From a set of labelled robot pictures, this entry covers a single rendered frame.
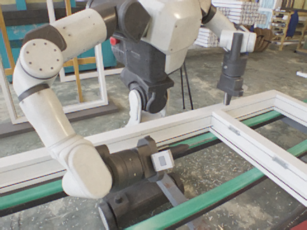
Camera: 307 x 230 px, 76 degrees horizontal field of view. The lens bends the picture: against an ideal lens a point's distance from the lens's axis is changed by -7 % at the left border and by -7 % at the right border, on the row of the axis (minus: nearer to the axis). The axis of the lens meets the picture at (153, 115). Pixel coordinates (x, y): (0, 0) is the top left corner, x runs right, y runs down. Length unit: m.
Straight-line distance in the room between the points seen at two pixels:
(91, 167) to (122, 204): 0.98
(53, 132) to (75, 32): 0.22
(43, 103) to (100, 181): 0.18
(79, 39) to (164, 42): 0.29
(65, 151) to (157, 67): 0.47
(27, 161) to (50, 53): 0.33
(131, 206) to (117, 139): 0.80
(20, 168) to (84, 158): 0.29
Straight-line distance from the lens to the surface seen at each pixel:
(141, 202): 1.43
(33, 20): 4.06
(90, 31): 0.53
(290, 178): 0.70
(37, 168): 0.67
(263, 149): 0.72
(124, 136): 0.67
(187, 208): 0.57
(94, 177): 0.42
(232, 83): 0.84
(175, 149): 0.62
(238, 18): 5.13
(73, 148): 0.42
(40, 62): 0.43
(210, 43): 4.94
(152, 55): 0.73
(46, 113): 0.44
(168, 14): 0.68
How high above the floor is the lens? 1.32
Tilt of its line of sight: 30 degrees down
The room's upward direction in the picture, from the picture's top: 1 degrees clockwise
